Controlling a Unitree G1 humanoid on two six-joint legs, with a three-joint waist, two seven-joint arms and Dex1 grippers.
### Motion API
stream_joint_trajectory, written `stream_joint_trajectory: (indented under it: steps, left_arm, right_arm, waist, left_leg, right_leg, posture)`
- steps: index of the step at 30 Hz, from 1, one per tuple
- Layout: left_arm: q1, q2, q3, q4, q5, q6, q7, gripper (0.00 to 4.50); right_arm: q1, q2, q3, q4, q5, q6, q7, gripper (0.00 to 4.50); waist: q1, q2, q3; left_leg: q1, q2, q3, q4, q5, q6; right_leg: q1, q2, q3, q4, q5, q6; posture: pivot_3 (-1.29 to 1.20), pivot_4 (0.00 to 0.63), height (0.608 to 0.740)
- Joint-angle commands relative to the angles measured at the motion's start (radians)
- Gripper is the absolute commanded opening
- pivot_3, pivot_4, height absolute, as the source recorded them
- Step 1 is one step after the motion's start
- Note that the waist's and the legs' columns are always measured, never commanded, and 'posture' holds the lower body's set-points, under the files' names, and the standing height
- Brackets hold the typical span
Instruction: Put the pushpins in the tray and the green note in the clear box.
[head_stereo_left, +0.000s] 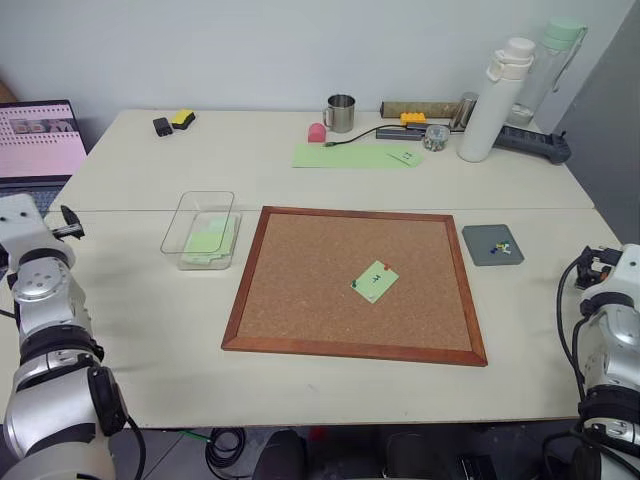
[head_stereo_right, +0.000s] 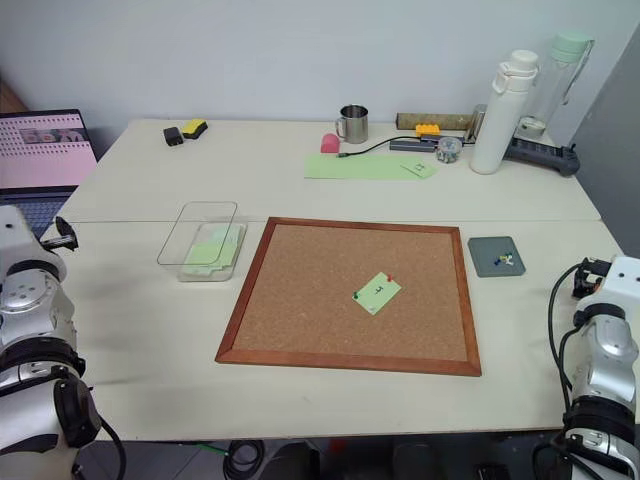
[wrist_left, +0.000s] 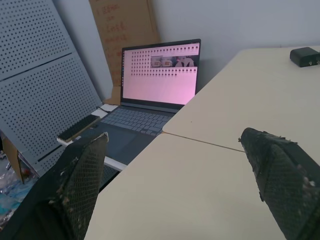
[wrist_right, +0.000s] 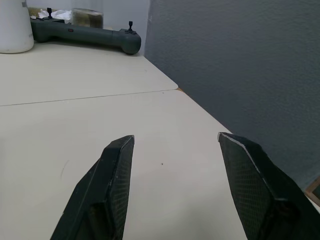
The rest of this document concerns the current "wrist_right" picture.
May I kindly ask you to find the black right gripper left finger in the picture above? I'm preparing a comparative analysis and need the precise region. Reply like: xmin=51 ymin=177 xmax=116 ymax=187
xmin=49 ymin=134 xmax=135 ymax=240

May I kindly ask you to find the wooden frame piece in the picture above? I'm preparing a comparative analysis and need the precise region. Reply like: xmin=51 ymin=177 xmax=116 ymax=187
xmin=305 ymin=175 xmax=320 ymax=207

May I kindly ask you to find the clear jar with brown contents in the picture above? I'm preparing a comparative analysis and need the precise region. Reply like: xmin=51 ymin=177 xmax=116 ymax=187
xmin=71 ymin=7 xmax=104 ymax=29

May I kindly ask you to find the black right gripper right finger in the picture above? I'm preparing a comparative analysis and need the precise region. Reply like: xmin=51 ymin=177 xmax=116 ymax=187
xmin=217 ymin=131 xmax=320 ymax=240

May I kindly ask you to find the dark grey remote controller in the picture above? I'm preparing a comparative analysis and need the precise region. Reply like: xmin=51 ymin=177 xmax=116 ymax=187
xmin=30 ymin=7 xmax=142 ymax=56

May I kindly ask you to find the white plastic container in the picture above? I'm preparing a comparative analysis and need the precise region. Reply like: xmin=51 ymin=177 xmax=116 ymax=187
xmin=0 ymin=0 xmax=35 ymax=54

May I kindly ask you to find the crumpled white paper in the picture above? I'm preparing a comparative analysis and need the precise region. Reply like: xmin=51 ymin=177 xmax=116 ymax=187
xmin=37 ymin=8 xmax=73 ymax=21

